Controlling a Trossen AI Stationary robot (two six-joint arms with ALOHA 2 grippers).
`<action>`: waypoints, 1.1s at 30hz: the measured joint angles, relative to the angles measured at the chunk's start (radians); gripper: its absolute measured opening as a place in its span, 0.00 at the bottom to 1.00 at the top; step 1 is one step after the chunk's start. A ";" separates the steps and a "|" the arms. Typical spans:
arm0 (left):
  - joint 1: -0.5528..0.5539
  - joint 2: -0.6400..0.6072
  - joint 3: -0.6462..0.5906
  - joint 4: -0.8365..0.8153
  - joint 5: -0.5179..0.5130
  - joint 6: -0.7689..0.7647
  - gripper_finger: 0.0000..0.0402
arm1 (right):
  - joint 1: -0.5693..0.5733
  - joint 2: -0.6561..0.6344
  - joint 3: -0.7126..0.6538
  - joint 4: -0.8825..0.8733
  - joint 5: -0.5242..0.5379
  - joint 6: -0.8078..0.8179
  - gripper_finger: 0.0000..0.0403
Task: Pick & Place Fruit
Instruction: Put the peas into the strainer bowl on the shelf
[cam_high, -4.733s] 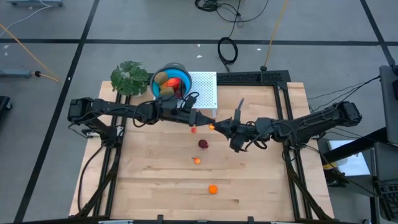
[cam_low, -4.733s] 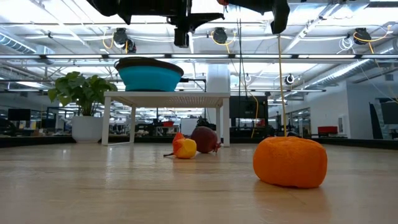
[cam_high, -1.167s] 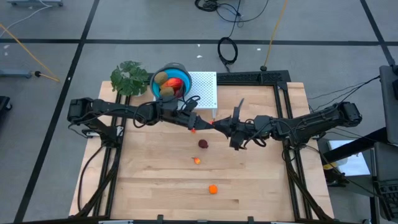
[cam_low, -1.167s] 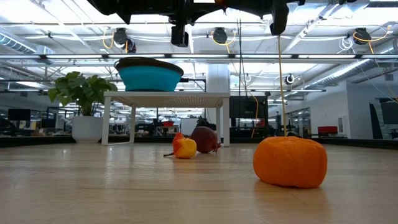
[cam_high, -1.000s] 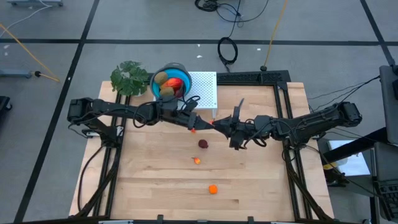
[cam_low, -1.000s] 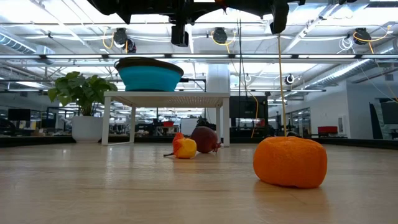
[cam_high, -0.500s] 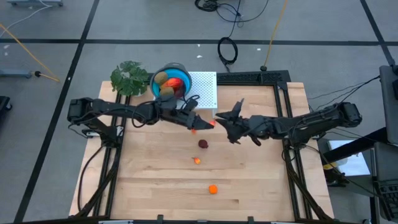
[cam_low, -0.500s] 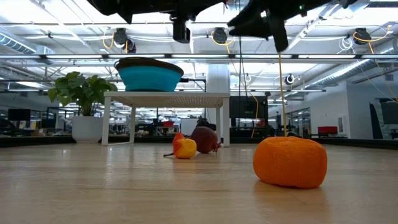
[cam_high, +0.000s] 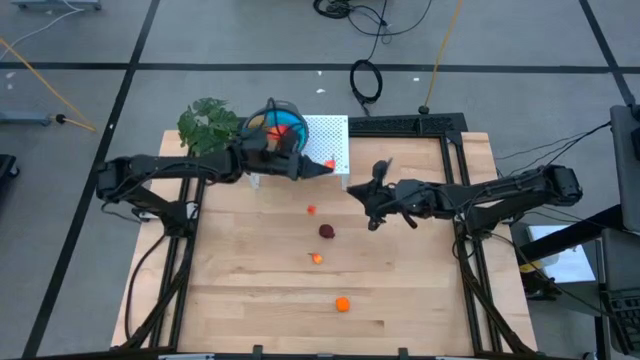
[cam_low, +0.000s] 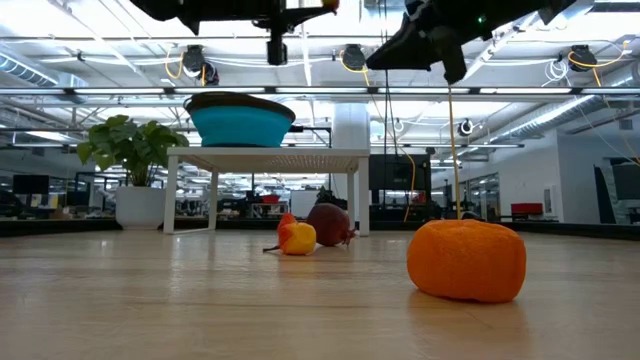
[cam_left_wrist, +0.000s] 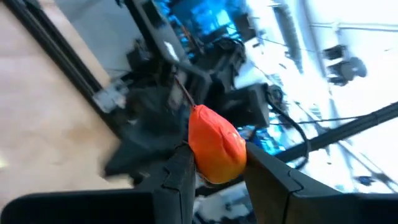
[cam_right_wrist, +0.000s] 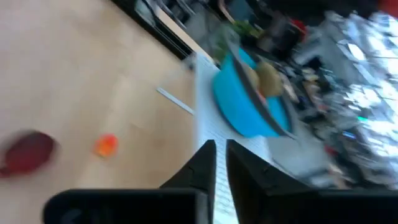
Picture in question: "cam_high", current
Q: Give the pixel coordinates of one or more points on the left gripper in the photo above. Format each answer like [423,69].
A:
[265,157]

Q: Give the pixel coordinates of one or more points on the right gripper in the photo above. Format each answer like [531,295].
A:
[407,197]

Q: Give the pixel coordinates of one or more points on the small peach with stem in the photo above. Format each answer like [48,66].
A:
[330,163]
[316,258]

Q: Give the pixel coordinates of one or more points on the small stemless peach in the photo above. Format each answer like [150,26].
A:
[311,209]

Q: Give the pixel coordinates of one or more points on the blue collapsible bowl grey rim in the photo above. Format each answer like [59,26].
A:
[298,127]

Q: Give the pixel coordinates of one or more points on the red orange mango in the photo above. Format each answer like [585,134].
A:
[276,133]

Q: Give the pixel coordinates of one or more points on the dark red plum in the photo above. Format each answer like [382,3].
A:
[326,231]

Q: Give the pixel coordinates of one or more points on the orange tangerine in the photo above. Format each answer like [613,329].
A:
[342,304]

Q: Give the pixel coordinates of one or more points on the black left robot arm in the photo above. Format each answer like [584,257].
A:
[165,167]

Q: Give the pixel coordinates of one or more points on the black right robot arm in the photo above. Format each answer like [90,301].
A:
[500,192]

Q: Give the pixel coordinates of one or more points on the white perforated metal shelf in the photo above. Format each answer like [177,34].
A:
[327,135]

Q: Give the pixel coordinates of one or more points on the green potted plant white pot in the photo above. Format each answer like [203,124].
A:
[207,125]

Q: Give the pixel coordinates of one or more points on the black table clip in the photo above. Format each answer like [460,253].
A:
[402,352]
[257,351]

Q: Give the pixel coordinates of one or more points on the white paper sheet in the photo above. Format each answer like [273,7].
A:
[565,260]

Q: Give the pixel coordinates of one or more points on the black keyboard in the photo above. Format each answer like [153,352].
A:
[625,320]

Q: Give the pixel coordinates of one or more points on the grey metal stand base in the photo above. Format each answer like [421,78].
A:
[55,5]
[25,119]

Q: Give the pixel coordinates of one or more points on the black chair base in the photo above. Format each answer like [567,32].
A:
[6,167]

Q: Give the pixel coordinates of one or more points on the grey depth camera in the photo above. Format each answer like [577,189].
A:
[325,357]

